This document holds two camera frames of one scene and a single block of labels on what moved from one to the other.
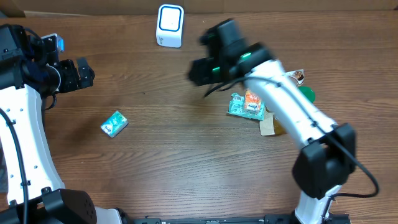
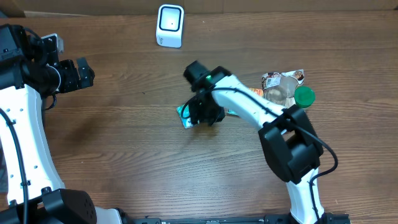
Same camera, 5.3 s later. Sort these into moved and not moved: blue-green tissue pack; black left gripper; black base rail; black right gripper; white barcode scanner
Moved: black right gripper; blue-green tissue pack
Not moved: white barcode scanner; black left gripper; black base rail
